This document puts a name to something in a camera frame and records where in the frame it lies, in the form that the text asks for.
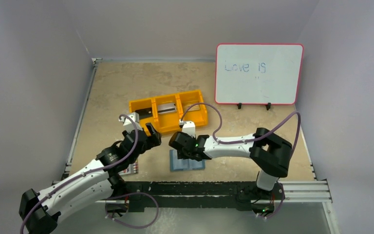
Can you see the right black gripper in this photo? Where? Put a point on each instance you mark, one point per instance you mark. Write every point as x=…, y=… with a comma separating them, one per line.
x=180, y=144

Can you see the black card in bin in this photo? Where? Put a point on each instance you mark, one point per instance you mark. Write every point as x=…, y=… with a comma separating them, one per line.
x=144, y=113

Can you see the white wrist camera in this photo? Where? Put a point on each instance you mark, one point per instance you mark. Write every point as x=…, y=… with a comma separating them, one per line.
x=188, y=127
x=130, y=122

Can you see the right yellow bin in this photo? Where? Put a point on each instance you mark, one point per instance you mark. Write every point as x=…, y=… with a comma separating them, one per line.
x=198, y=113

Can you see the gold card in bin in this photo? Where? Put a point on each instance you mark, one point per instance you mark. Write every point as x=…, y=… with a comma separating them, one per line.
x=190, y=107

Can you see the marker pen pack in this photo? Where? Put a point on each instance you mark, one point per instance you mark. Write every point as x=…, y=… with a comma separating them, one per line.
x=131, y=169

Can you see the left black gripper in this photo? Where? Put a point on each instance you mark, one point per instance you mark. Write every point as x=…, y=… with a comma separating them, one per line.
x=153, y=140

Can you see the pink framed whiteboard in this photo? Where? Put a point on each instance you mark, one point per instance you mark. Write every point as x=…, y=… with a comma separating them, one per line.
x=258, y=73

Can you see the yellow bin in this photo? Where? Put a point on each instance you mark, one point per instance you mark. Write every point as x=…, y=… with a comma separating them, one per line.
x=146, y=103
x=198, y=113
x=168, y=123

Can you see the blue card holder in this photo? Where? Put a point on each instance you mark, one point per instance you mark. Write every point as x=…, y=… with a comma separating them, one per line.
x=184, y=164

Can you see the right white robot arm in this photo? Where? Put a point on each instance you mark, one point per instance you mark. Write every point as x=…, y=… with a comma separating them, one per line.
x=269, y=151

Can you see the left yellow bin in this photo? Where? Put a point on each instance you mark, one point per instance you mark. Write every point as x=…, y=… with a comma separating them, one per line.
x=146, y=103

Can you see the silver card in bin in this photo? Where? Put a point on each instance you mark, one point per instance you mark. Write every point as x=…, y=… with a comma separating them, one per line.
x=166, y=108

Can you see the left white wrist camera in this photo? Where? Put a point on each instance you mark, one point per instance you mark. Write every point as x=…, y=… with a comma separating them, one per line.
x=130, y=122

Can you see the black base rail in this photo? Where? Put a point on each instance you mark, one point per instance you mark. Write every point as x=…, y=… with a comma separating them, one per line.
x=136, y=196

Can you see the middle yellow bin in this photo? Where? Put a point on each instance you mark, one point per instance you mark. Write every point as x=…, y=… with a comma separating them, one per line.
x=168, y=123

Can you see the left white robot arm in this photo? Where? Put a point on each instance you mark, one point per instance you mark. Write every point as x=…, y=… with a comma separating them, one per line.
x=42, y=211

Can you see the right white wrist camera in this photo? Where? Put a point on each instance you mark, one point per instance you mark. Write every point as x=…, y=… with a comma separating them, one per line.
x=188, y=127

